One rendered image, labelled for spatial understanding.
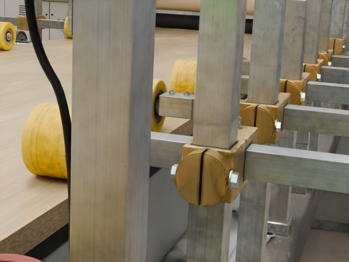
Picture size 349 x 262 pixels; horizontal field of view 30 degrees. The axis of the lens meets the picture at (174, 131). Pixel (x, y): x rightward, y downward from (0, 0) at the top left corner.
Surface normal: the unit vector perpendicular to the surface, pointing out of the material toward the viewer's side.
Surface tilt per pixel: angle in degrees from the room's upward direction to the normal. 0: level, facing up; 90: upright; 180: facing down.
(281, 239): 0
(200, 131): 90
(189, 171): 90
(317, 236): 0
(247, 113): 90
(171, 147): 90
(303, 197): 0
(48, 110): 22
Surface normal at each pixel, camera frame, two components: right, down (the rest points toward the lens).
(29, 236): 0.95, 0.11
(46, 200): 0.05, -0.97
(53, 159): -0.31, 0.47
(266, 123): -0.31, 0.20
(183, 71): -0.23, -0.36
